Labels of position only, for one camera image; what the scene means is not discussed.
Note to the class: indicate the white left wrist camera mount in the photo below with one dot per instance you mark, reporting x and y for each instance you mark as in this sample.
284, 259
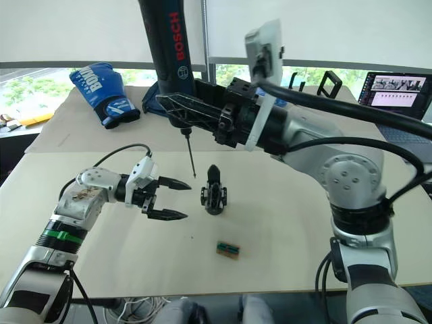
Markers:
141, 172

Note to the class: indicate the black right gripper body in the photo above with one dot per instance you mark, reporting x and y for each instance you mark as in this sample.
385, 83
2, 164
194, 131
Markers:
239, 114

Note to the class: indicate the blue boxing glove white print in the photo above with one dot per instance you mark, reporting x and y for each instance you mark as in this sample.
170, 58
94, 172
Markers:
101, 94

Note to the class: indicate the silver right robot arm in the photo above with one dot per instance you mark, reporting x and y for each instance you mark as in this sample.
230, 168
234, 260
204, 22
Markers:
354, 175

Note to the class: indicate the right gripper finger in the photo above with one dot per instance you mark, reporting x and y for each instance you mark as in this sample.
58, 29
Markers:
192, 109
211, 91

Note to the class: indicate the black loose gripper body part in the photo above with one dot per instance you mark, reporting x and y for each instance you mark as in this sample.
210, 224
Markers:
214, 199

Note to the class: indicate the small green wooden screw block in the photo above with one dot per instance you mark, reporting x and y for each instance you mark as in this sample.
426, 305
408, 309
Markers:
229, 250

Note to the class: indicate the dark blue Bosch electric screwdriver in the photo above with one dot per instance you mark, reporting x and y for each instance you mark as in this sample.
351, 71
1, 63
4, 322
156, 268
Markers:
168, 50

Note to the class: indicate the black narrow bracket stand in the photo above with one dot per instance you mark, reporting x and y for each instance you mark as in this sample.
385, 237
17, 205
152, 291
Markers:
293, 81

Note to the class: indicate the small white tan objects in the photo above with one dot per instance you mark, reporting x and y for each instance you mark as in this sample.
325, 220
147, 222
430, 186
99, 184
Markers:
11, 124

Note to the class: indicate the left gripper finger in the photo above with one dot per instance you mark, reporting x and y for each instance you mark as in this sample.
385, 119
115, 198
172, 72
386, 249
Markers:
175, 184
168, 215

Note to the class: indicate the grey rounded shape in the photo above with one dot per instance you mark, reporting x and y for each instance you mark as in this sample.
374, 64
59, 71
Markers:
179, 312

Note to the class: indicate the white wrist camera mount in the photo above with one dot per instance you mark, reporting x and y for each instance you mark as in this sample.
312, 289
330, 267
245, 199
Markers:
141, 172
266, 44

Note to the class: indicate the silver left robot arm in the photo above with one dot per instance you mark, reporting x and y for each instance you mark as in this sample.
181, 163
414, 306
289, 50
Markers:
71, 206

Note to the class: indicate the open laptop computer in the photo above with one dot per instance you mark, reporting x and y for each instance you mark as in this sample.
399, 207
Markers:
391, 89

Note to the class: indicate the white roller blind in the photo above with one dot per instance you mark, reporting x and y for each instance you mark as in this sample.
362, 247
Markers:
67, 27
337, 27

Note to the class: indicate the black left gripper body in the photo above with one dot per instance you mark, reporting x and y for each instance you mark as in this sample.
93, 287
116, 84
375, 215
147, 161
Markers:
143, 196

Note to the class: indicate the black square frame stand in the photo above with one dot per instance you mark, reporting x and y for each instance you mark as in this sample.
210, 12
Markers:
334, 77

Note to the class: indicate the yellow envelope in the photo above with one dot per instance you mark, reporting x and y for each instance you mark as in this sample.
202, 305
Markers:
33, 119

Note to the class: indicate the dark blue boxing glove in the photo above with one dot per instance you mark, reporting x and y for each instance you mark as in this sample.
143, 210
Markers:
152, 101

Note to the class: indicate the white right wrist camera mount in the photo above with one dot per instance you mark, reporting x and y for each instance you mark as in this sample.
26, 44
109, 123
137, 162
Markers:
266, 44

